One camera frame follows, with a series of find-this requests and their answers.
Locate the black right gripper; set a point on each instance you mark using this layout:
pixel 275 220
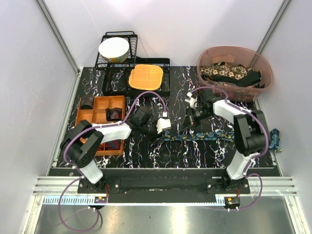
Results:
pixel 189 113

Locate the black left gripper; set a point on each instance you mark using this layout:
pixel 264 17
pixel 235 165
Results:
pixel 155 131

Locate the blue floral patterned tie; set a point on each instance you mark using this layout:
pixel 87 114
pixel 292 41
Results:
pixel 224 136

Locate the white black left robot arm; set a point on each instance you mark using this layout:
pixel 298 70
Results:
pixel 79 148

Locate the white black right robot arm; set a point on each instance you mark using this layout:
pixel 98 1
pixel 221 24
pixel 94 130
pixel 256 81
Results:
pixel 251 135

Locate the pile of patterned ties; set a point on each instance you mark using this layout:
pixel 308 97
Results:
pixel 223 74

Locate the maroon dark green rolled tie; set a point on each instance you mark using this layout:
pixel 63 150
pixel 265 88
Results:
pixel 114 114

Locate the maroon blue striped rolled tie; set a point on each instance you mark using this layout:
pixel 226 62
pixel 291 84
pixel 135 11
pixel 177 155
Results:
pixel 112 145

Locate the orange woven mat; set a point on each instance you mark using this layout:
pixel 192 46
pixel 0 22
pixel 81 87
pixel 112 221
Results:
pixel 146 77

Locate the wooden compartment organizer box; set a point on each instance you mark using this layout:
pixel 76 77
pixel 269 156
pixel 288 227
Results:
pixel 97 115

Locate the pink translucent plastic tub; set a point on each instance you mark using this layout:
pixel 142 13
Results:
pixel 234 56

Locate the dark blue patterned rolled tie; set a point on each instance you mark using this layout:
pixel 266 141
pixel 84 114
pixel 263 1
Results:
pixel 87 103

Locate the white ceramic bowl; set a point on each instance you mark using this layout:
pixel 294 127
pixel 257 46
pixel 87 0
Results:
pixel 114 50

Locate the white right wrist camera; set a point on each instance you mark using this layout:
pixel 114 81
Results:
pixel 191 100

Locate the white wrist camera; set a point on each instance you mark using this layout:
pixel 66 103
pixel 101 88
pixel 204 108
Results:
pixel 191 100
pixel 163 124

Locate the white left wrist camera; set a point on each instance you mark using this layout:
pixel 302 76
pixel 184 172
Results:
pixel 163 124

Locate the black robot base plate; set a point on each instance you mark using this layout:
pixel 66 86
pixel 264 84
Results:
pixel 199 184

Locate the aluminium frame rail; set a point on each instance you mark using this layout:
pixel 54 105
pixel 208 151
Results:
pixel 268 186

